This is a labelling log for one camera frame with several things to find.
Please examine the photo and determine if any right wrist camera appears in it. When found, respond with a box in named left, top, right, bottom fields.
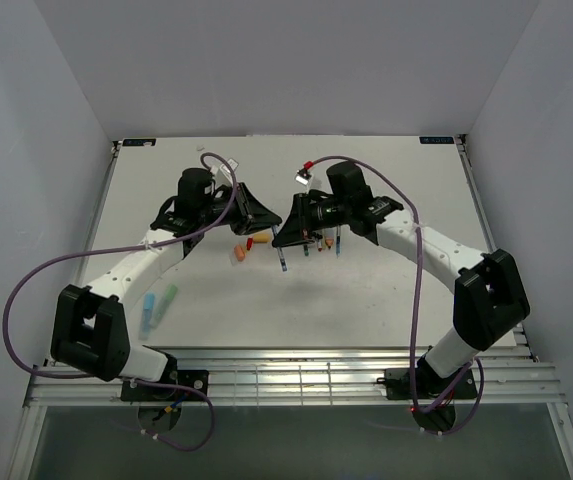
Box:
left=326, top=161, right=373, bottom=204

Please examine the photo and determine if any blue gel pen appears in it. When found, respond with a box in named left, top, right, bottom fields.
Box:
left=271, top=225, right=288, bottom=273

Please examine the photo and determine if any aluminium rail frame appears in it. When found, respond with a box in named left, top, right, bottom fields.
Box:
left=8, top=133, right=573, bottom=480

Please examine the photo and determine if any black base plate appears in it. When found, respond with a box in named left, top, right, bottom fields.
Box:
left=119, top=369, right=210, bottom=403
left=376, top=368, right=478, bottom=400

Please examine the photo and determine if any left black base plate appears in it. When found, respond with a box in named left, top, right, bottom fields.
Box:
left=119, top=369, right=210, bottom=403

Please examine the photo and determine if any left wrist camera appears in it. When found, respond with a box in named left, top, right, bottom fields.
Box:
left=174, top=168, right=214, bottom=212

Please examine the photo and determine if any left blue corner label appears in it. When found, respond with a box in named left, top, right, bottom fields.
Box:
left=121, top=138, right=157, bottom=147

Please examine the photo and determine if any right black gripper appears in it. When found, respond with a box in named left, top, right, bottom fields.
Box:
left=273, top=192, right=351, bottom=248

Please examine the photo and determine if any yellow-orange pen cap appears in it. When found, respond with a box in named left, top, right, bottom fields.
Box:
left=252, top=233, right=272, bottom=244

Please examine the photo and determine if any light blue highlighter pen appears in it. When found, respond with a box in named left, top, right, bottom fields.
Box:
left=138, top=293, right=157, bottom=341

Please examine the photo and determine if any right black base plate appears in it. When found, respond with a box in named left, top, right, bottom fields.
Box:
left=376, top=368, right=478, bottom=400

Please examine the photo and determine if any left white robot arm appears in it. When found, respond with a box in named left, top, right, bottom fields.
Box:
left=50, top=183, right=282, bottom=400

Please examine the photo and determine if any blue corner label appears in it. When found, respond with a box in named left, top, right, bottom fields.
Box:
left=419, top=136, right=455, bottom=145
left=121, top=138, right=157, bottom=147

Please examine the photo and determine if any right blue corner label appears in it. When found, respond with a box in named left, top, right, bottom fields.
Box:
left=419, top=136, right=455, bottom=145

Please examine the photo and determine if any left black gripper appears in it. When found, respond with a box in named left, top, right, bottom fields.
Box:
left=199, top=182, right=282, bottom=236

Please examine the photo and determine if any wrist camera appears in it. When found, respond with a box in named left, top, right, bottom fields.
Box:
left=174, top=168, right=214, bottom=212
left=326, top=161, right=373, bottom=204

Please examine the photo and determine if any teal gel pen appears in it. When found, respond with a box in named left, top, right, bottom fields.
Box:
left=335, top=225, right=342, bottom=258

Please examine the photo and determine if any green highlighter pen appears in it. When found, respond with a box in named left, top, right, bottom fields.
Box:
left=150, top=284, right=178, bottom=329

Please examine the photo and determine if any orange highlighter cap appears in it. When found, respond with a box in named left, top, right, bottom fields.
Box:
left=233, top=244, right=246, bottom=263

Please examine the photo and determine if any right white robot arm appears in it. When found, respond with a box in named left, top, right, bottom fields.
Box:
left=272, top=190, right=530, bottom=397

